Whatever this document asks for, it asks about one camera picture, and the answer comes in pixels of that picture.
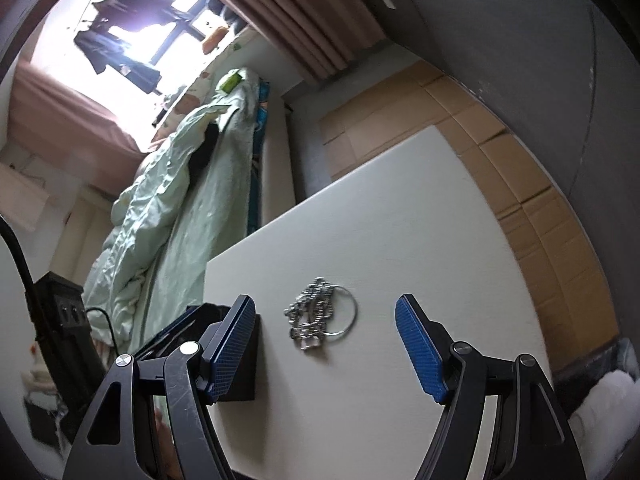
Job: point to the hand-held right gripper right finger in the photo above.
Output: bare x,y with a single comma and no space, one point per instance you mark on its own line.
417,345

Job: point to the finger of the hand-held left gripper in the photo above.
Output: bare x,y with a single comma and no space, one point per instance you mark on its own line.
170,330

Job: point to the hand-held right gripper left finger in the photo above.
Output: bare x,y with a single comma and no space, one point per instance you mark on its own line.
232,345

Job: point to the black gift box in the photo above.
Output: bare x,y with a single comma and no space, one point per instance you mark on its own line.
245,365

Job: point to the thin silver bangle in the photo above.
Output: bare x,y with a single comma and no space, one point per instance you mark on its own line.
354,312

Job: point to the light green duvet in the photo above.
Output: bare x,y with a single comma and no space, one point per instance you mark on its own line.
150,185

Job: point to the white table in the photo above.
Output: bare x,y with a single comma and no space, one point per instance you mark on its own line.
550,220

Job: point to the black garment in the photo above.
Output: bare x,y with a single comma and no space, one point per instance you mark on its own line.
205,150

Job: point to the blue printed mattress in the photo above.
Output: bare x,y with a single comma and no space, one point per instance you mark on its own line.
259,160

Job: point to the pink curtain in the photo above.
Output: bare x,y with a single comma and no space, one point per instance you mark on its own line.
300,20
65,110

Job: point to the green tissue pack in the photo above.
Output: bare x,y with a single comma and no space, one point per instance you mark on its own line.
232,81

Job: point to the printed window seat cushion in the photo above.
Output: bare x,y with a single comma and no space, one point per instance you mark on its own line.
210,75

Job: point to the long dark hanging garment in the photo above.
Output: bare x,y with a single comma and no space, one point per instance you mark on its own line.
100,45

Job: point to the orange plush toy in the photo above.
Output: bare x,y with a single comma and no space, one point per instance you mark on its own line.
215,40

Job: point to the grey wardrobe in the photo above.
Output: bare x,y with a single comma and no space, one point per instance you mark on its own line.
525,60

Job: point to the dark blue cloth bundle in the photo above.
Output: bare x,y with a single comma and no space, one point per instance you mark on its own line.
220,7

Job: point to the bed with beige frame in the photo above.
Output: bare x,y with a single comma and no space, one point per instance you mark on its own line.
220,195

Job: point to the white wall switch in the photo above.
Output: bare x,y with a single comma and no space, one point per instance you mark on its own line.
387,1

